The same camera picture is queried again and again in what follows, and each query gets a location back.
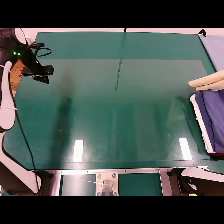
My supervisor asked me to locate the silver frame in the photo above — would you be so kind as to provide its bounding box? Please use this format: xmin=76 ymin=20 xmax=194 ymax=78
xmin=42 ymin=167 xmax=188 ymax=197

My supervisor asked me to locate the cream T-shirt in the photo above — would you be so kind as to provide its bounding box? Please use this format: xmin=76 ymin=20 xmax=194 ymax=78
xmin=187 ymin=68 xmax=224 ymax=92

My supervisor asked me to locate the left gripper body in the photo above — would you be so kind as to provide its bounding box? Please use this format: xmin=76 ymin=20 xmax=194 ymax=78
xmin=22 ymin=63 xmax=55 ymax=85

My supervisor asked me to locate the black cable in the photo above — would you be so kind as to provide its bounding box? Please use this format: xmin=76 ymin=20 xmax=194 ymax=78
xmin=8 ymin=85 xmax=43 ymax=196
xmin=30 ymin=42 xmax=53 ymax=58

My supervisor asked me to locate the pale blue garment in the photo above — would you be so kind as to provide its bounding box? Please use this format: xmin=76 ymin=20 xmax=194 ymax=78
xmin=199 ymin=33 xmax=224 ymax=73

